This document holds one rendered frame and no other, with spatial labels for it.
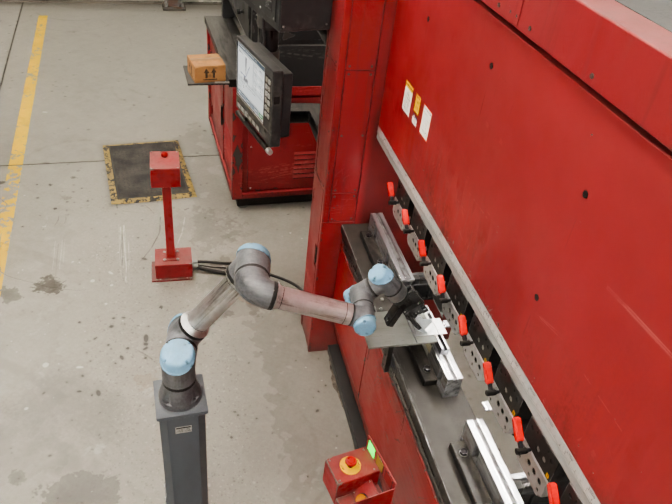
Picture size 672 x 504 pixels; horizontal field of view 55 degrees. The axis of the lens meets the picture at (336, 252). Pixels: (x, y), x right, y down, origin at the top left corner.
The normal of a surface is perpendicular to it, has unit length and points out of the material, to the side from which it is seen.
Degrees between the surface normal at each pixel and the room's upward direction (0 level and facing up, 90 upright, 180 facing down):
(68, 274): 0
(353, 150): 90
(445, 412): 0
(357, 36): 90
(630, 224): 90
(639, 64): 90
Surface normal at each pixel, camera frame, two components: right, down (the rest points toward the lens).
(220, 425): 0.10, -0.79
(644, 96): -0.97, 0.05
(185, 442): 0.28, 0.60
